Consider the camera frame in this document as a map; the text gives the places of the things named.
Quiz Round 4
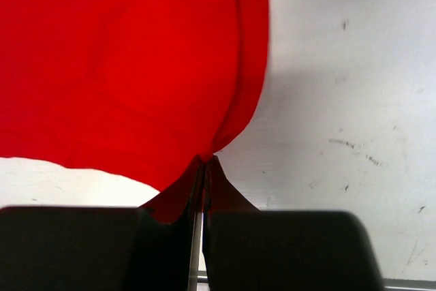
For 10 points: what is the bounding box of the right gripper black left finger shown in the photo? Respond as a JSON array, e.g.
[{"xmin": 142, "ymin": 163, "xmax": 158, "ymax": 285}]
[{"xmin": 1, "ymin": 158, "xmax": 204, "ymax": 290}]

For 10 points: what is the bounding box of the red t shirt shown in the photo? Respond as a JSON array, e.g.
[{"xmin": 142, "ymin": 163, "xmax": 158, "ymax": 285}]
[{"xmin": 0, "ymin": 0, "xmax": 272, "ymax": 226}]

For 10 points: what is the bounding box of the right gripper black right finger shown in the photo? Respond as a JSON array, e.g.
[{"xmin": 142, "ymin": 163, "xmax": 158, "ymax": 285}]
[{"xmin": 203, "ymin": 157, "xmax": 384, "ymax": 290}]

